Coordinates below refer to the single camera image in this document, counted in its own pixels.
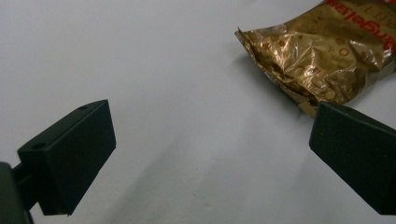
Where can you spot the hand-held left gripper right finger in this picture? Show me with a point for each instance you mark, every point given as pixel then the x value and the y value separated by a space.
pixel 358 155

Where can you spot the gold foil snack bag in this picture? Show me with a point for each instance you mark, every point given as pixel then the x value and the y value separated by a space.
pixel 320 53

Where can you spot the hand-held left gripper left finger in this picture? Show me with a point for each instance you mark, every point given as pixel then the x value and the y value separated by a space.
pixel 71 155

